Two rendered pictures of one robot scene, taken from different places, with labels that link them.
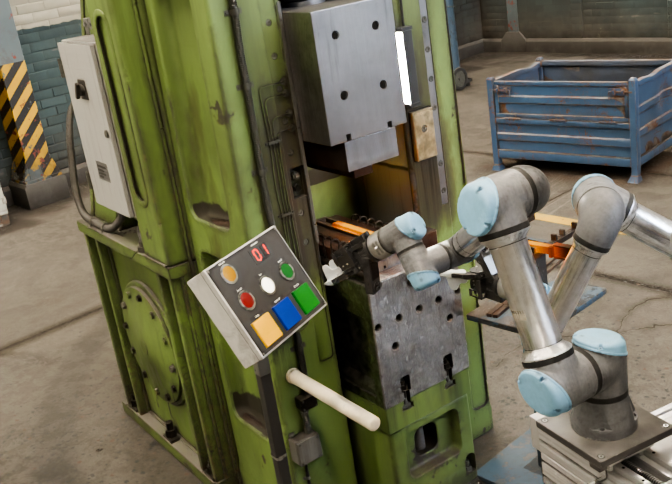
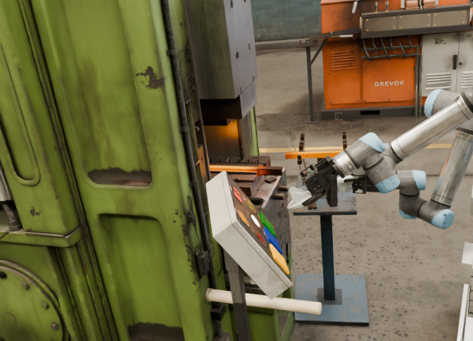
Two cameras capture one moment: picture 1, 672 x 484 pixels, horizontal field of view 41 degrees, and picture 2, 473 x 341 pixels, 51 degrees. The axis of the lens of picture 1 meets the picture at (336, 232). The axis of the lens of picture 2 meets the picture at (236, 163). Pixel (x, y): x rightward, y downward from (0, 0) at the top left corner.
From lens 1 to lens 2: 1.63 m
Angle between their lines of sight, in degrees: 34
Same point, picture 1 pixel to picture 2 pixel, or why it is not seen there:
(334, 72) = (233, 36)
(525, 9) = not seen: hidden behind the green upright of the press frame
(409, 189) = (236, 131)
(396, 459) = (276, 330)
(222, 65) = (157, 31)
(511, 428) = not seen: hidden behind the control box
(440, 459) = (284, 318)
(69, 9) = not seen: outside the picture
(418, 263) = (389, 170)
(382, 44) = (247, 14)
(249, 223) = (181, 175)
